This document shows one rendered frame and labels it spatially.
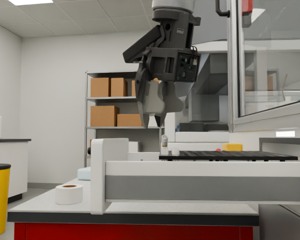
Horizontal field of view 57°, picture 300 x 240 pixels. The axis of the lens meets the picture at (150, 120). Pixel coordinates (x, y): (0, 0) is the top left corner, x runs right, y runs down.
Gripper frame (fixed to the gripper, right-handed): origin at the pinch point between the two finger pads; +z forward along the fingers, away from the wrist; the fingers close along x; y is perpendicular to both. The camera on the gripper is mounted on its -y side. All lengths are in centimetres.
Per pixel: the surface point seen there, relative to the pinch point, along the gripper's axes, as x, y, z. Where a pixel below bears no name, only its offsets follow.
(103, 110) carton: 232, -316, 72
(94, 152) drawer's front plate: -16.7, 5.0, 2.6
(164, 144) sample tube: 0.3, 4.1, 3.9
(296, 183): 3.1, 27.1, 3.4
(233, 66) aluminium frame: 48, -9, -13
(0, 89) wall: 127, -464, 62
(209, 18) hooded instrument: 82, -44, -36
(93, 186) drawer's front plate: -17.3, 6.2, 7.3
